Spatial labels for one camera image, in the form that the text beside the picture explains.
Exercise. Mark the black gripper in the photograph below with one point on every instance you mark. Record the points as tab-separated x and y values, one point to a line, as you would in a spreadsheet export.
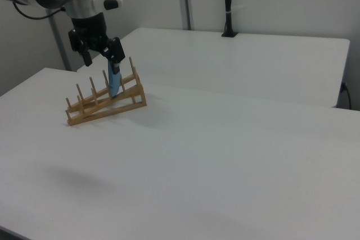
90	30

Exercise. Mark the blue round plate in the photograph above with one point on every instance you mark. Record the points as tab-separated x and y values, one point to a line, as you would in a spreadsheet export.
114	86

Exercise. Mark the wooden plate rack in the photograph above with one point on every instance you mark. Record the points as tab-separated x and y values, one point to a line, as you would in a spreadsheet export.
84	117

